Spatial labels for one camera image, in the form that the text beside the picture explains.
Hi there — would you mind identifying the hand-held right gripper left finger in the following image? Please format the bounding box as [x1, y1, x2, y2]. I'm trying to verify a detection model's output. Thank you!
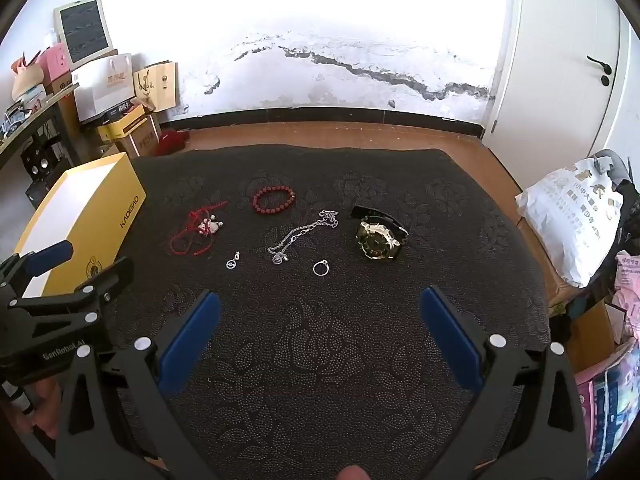
[54, 289, 223, 480]

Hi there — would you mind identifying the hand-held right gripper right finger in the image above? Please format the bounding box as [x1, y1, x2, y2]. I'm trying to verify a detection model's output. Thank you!
[420, 285, 589, 480]

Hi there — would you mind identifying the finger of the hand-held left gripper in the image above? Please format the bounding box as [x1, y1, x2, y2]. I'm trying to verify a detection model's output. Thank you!
[10, 256, 132, 333]
[0, 240, 75, 306]

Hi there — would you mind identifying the yellow cardboard box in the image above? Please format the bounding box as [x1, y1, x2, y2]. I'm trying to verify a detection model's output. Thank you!
[12, 152, 147, 298]

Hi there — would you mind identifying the red string bracelet with charm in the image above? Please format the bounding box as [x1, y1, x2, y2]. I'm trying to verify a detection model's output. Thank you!
[169, 200, 230, 261]

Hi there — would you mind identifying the red bead bracelet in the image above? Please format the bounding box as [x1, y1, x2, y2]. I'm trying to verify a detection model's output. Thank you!
[251, 186, 296, 214]

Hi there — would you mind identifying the person's left hand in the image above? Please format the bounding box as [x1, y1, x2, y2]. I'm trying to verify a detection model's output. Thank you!
[10, 377, 65, 441]

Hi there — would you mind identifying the black speaker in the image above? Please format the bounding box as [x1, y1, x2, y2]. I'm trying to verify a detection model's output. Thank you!
[20, 140, 63, 181]

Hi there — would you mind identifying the dark patterned blanket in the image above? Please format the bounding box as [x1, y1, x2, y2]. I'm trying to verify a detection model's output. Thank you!
[30, 144, 553, 480]

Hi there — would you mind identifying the gold and black wristwatch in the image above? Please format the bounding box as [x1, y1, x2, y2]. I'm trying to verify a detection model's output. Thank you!
[350, 205, 410, 262]

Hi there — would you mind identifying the dark desk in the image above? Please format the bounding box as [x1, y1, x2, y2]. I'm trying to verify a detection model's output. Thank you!
[0, 82, 81, 171]

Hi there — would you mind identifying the brown cardboard box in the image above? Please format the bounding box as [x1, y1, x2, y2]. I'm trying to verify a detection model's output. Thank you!
[117, 115, 162, 158]

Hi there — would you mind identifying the red cloth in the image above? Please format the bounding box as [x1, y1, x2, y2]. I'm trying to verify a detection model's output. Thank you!
[156, 130, 191, 157]

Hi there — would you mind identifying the yellow and black box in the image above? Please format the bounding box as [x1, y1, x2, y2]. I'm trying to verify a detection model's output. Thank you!
[96, 105, 161, 143]

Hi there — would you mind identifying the white printed plastic bag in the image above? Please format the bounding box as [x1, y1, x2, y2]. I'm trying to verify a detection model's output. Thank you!
[515, 156, 623, 288]

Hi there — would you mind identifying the colourful printed packet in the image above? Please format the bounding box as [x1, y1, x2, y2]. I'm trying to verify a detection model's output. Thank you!
[575, 340, 640, 466]

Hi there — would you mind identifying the white paper bag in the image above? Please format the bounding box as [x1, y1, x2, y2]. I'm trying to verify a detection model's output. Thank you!
[71, 52, 136, 123]

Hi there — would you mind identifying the pink packet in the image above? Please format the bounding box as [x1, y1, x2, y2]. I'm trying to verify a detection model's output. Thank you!
[614, 250, 640, 346]

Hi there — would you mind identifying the pink box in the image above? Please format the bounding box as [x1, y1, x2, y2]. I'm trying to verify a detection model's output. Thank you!
[37, 44, 71, 83]

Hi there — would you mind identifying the brown paper bag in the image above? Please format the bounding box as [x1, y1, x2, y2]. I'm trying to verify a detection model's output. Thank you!
[132, 61, 179, 113]

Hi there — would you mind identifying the white framed grey board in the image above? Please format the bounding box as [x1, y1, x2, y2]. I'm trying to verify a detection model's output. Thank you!
[53, 0, 115, 72]

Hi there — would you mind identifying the grey chair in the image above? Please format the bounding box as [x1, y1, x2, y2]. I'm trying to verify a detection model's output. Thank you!
[585, 149, 640, 201]

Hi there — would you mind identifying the white door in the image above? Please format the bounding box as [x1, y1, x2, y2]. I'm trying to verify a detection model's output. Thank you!
[482, 0, 640, 161]

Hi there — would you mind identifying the silver chain necklace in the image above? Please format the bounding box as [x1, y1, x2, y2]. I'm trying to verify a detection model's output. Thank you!
[266, 209, 342, 266]

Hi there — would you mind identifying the black door handle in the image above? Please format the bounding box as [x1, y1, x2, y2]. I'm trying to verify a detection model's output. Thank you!
[586, 55, 612, 86]

